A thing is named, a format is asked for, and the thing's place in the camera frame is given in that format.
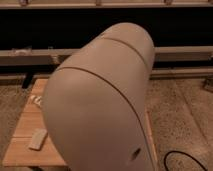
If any grey horizontal rail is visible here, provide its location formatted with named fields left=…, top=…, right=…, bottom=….
left=0, top=46, right=213, bottom=66

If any wooden table board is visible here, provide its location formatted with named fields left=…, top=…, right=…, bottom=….
left=1, top=78, right=158, bottom=167

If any white tube with label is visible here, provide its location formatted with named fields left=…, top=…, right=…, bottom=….
left=30, top=95, right=42, bottom=107

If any black cable loop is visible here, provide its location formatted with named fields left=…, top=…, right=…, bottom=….
left=163, top=150, right=209, bottom=171

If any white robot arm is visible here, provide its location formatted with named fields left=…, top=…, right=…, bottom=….
left=42, top=23, right=156, bottom=171

